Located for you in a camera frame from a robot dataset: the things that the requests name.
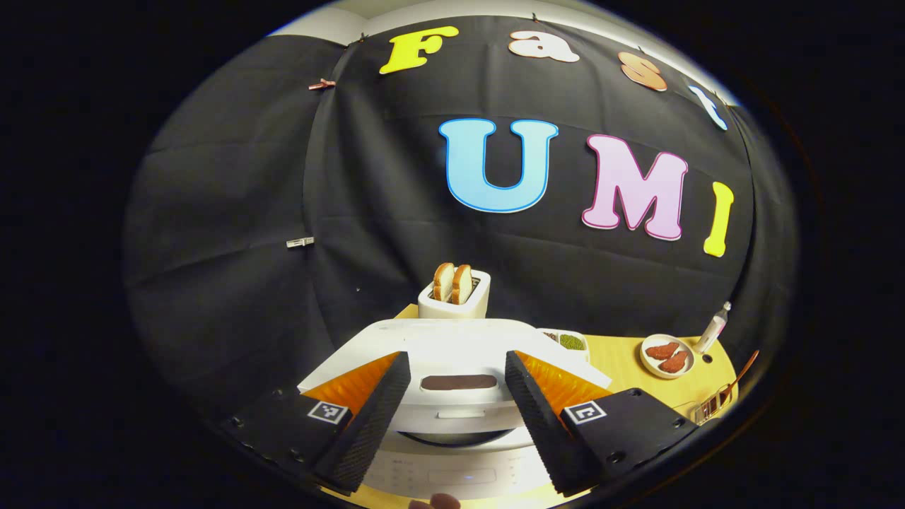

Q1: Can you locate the black backdrop cloth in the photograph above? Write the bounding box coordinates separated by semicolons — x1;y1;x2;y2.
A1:
122;16;798;425

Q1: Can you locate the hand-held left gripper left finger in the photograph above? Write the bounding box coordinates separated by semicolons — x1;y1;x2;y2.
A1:
219;351;411;493

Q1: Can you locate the white rice cooker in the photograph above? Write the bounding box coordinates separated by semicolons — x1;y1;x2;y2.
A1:
297;318;612;506

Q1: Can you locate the white round plate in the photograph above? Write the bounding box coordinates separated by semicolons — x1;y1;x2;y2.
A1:
640;334;695;380

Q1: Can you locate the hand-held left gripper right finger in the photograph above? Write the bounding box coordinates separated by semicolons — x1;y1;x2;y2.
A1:
505;350;701;496

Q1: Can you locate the white divided grain dish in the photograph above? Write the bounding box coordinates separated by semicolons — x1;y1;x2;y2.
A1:
537;329;589;354

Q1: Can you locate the small clear bottle pink label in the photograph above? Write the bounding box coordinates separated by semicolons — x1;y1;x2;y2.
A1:
693;302;732;354

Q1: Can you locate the white toaster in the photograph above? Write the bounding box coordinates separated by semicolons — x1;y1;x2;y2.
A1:
417;269;491;320

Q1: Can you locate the brown wooden spoon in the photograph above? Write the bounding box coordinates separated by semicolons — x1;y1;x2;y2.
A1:
718;350;761;405

